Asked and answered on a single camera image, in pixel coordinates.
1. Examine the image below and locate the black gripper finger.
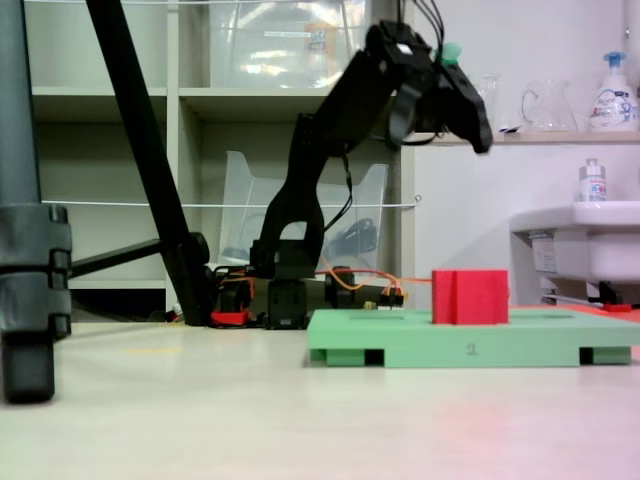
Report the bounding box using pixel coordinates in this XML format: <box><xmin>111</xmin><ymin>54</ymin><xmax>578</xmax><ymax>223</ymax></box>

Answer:
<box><xmin>442</xmin><ymin>63</ymin><xmax>495</xmax><ymax>155</ymax></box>
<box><xmin>387</xmin><ymin>84</ymin><xmax>426</xmax><ymax>150</ymax></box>

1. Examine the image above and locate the red cross columnar block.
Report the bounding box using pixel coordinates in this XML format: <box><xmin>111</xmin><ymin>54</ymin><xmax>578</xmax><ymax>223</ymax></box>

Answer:
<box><xmin>431</xmin><ymin>268</ymin><xmax>511</xmax><ymax>327</ymax></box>

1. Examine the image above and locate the glass flask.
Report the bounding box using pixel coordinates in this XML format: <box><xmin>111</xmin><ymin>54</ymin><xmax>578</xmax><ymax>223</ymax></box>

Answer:
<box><xmin>476</xmin><ymin>72</ymin><xmax>504</xmax><ymax>132</ymax></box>

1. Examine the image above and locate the small teal green cap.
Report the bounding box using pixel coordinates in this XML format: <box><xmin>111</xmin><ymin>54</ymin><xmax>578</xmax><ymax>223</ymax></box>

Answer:
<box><xmin>432</xmin><ymin>41</ymin><xmax>463</xmax><ymax>67</ymax></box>

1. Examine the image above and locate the glass pitcher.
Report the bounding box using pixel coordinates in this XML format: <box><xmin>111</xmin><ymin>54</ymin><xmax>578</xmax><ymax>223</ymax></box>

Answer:
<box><xmin>520</xmin><ymin>78</ymin><xmax>577</xmax><ymax>134</ymax></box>

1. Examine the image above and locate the clear sanitizer bottle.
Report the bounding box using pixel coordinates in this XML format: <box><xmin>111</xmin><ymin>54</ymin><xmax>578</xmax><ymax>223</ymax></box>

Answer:
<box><xmin>578</xmin><ymin>158</ymin><xmax>608</xmax><ymax>204</ymax></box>

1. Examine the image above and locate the white foam soap bottle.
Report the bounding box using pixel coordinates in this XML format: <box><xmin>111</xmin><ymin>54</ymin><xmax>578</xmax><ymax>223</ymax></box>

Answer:
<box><xmin>588</xmin><ymin>50</ymin><xmax>640</xmax><ymax>133</ymax></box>

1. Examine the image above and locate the clear plastic storage box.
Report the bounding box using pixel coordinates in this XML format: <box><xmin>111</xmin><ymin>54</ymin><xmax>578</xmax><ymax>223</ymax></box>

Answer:
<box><xmin>208</xmin><ymin>0</ymin><xmax>374</xmax><ymax>91</ymax></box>

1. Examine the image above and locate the white sink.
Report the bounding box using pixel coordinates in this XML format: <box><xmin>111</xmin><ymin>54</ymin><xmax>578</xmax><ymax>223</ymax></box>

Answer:
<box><xmin>508</xmin><ymin>200</ymin><xmax>640</xmax><ymax>306</ymax></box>

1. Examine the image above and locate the clear plastic tray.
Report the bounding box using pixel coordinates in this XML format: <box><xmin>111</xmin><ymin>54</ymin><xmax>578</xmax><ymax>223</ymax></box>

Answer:
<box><xmin>219</xmin><ymin>149</ymin><xmax>390</xmax><ymax>272</ymax></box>

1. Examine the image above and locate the green shape sorting board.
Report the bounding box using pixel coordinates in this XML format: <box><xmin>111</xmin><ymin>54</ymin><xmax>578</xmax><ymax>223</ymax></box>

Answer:
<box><xmin>305</xmin><ymin>306</ymin><xmax>640</xmax><ymax>370</ymax></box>

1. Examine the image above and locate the white shelf unit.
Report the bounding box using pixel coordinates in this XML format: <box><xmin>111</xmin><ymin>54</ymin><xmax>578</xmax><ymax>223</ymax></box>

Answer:
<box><xmin>22</xmin><ymin>0</ymin><xmax>417</xmax><ymax>307</ymax></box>

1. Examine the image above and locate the black tripod leg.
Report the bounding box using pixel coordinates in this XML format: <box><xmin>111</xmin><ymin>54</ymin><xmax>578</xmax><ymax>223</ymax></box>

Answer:
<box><xmin>84</xmin><ymin>0</ymin><xmax>214</xmax><ymax>327</ymax></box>
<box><xmin>0</xmin><ymin>0</ymin><xmax>74</xmax><ymax>405</ymax></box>

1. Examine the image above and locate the black tripod brace bar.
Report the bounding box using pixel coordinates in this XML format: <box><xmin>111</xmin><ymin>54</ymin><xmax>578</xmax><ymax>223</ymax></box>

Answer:
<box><xmin>68</xmin><ymin>238</ymin><xmax>164</xmax><ymax>279</ymax></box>

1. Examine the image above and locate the black gripper motor cable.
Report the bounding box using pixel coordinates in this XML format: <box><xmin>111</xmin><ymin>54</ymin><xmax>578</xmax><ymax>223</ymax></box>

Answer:
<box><xmin>397</xmin><ymin>0</ymin><xmax>447</xmax><ymax>56</ymax></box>

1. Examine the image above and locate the black base motor cable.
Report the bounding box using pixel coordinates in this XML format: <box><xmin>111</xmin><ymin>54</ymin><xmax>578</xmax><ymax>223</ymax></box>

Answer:
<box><xmin>323</xmin><ymin>149</ymin><xmax>357</xmax><ymax>236</ymax></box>

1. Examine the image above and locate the black cable bundle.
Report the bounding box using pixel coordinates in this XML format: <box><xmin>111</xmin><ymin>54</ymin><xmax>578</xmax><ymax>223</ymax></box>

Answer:
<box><xmin>327</xmin><ymin>217</ymin><xmax>384</xmax><ymax>257</ymax></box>

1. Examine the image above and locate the thin orange wire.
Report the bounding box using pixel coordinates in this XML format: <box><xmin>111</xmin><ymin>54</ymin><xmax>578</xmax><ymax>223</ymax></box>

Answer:
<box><xmin>319</xmin><ymin>266</ymin><xmax>434</xmax><ymax>292</ymax></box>

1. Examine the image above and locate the white cord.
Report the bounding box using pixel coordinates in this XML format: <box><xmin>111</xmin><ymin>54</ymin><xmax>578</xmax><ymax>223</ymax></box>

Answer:
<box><xmin>42</xmin><ymin>195</ymin><xmax>423</xmax><ymax>210</ymax></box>

